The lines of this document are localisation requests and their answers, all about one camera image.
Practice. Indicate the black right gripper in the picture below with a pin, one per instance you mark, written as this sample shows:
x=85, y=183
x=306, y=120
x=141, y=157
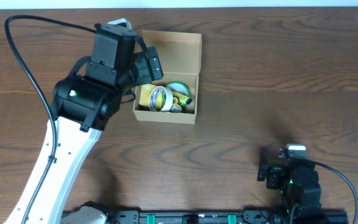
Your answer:
x=275, y=172

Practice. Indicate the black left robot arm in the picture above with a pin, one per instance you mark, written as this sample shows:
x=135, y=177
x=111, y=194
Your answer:
x=63, y=152

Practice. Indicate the cardboard box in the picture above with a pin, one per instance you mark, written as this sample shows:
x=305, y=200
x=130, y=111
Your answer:
x=180, y=58

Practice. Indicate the yellow highlighter marker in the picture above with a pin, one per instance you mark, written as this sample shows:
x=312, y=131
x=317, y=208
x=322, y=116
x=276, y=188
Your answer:
x=183, y=99

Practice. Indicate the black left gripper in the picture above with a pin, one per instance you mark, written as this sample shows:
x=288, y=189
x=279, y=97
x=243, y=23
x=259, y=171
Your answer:
x=152, y=63

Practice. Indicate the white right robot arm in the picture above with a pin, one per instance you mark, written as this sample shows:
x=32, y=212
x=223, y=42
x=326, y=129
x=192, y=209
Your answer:
x=297, y=181

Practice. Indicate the clear tape roll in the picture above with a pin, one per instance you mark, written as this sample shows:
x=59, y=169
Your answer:
x=166, y=99

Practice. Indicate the green tape roll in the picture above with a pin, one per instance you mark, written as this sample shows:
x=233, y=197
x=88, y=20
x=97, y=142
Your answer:
x=178, y=87

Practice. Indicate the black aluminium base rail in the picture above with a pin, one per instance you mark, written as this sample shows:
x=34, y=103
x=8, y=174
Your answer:
x=92, y=215

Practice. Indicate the yellow sticky note pad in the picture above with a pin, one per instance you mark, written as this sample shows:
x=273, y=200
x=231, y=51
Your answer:
x=145, y=92

